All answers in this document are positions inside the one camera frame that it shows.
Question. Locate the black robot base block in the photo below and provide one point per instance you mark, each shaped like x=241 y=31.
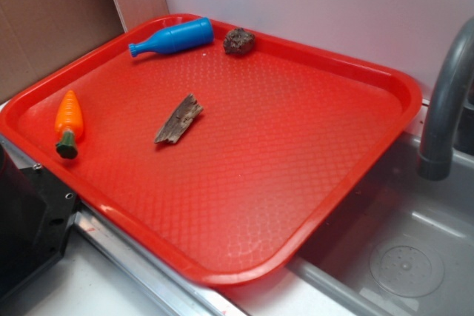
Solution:
x=37 y=211

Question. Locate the brown wood chip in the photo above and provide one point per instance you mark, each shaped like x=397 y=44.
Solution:
x=179 y=121

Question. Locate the red plastic tray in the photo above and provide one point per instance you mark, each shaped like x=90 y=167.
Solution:
x=286 y=132

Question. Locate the dark brown rock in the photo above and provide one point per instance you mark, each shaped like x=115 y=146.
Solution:
x=238 y=42

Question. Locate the blue toy bottle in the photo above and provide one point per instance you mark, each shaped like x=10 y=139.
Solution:
x=177 y=38

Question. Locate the orange toy carrot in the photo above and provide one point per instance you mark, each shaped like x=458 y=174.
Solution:
x=69 y=125

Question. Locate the grey toy faucet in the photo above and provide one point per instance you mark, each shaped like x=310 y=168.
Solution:
x=449 y=121

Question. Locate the grey plastic sink basin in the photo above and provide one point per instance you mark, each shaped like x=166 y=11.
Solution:
x=397 y=245

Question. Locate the brown cardboard panel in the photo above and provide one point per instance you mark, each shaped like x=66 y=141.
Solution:
x=39 y=37

